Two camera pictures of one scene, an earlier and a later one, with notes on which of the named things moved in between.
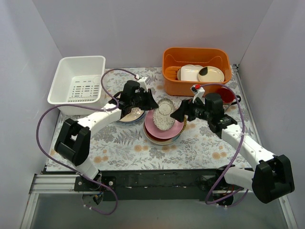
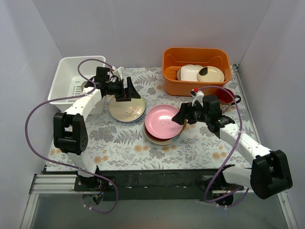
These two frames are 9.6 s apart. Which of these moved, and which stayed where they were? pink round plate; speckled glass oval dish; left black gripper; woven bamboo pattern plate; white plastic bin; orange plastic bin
Moved: left black gripper; speckled glass oval dish
Stayed: pink round plate; orange plastic bin; white plastic bin; woven bamboo pattern plate
